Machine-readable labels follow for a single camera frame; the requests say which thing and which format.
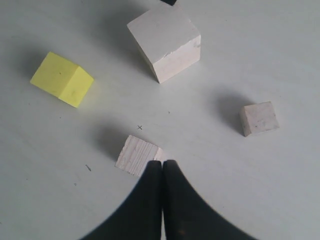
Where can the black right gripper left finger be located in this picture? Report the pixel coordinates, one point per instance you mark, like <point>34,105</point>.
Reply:
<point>139,217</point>

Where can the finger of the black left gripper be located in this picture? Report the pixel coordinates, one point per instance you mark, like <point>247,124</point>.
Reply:
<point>169,2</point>

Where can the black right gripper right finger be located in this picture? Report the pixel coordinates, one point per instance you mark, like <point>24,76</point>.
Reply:
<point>186,215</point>

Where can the large light wooden cube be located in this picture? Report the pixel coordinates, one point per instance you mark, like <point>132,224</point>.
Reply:
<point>167,39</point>

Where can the medium wooden cube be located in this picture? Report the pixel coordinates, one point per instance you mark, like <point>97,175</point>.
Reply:
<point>135,155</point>

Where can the small wooden cube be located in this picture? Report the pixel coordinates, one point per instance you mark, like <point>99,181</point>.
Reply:
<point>258,118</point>

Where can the yellow cube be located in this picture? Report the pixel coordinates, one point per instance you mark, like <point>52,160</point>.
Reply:
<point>63,79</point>

